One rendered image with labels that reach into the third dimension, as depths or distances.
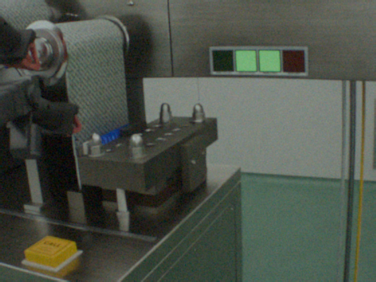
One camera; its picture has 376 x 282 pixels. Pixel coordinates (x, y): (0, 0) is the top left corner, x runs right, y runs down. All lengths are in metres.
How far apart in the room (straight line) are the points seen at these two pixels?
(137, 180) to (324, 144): 2.78
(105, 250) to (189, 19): 0.63
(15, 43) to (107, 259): 0.45
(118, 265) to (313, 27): 0.69
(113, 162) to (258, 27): 0.48
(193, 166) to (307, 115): 2.55
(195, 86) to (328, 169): 1.22
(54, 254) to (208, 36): 0.67
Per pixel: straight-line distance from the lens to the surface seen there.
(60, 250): 0.87
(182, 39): 1.26
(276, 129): 3.69
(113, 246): 0.92
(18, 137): 0.91
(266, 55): 1.18
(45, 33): 1.07
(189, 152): 1.09
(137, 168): 0.96
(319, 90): 3.56
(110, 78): 1.19
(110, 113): 1.20
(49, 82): 1.09
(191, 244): 1.06
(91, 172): 1.02
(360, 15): 1.15
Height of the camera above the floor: 1.31
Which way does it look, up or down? 15 degrees down
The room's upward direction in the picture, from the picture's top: 4 degrees counter-clockwise
